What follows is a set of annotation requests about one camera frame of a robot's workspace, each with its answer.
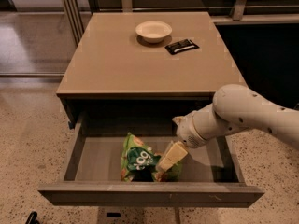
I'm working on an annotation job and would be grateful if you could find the black snack packet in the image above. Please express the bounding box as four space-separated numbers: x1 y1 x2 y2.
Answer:
165 39 199 55

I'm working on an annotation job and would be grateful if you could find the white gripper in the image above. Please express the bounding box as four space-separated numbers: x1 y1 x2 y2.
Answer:
156 111 206 172

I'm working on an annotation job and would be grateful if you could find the grey drawer cabinet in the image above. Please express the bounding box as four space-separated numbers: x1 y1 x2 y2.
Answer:
57 12 245 123

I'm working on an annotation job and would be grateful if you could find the open grey top drawer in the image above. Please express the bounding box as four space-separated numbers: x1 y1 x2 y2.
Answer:
38 114 264 208

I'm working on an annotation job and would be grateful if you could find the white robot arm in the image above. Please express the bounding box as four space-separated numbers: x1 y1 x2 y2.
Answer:
156 84 299 173

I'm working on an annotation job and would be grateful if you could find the metal window frame post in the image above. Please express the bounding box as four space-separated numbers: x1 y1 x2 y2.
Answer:
62 0 84 46

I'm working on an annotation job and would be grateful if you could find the black object on floor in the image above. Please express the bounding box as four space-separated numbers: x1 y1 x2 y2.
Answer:
25 211 40 224

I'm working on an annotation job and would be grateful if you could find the green rice chip bag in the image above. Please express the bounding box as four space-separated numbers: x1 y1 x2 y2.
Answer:
121 133 182 182

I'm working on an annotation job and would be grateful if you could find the white bowl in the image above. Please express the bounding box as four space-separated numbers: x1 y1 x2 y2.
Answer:
135 21 172 44

